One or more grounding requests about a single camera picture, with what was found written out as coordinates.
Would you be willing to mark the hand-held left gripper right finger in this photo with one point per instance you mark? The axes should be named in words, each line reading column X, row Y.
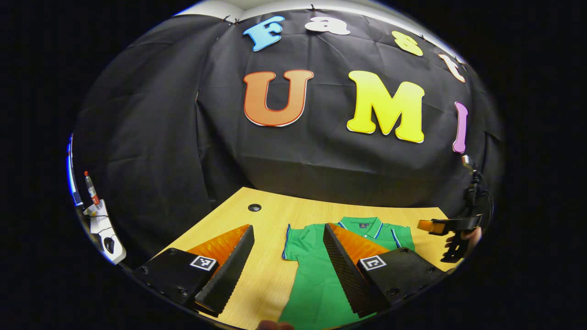
column 346, row 275

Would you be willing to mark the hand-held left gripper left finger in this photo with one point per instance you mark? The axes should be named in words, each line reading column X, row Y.
column 229, row 275

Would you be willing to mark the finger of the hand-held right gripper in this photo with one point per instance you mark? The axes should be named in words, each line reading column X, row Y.
column 454, row 223

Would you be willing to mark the green T-shirt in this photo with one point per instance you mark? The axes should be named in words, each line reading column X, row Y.
column 312, row 275

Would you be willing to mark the white plastic device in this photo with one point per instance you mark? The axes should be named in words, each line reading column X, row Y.
column 103, row 224

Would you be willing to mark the black backdrop cloth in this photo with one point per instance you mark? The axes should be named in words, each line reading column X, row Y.
column 183, row 137

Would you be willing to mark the clear bottle with red cap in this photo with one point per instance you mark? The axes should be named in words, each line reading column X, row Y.
column 91, row 190

